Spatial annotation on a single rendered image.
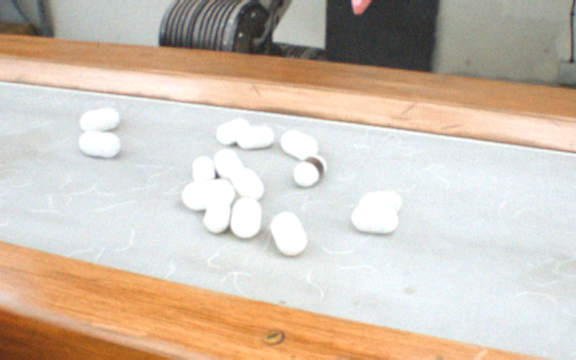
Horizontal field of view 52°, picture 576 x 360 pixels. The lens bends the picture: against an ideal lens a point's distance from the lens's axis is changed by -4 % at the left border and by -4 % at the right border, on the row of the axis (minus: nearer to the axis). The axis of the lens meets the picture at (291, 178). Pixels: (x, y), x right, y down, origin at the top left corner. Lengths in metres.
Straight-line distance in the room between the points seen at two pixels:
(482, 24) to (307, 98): 1.93
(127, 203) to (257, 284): 0.14
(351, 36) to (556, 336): 2.22
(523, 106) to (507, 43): 1.92
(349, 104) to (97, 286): 0.34
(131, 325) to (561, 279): 0.27
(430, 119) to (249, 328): 0.34
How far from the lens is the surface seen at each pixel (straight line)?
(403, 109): 0.61
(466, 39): 2.54
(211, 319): 0.33
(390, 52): 2.52
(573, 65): 2.55
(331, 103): 0.62
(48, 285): 0.37
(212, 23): 0.86
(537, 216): 0.49
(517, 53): 2.56
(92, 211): 0.48
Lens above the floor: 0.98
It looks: 28 degrees down
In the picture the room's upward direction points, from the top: straight up
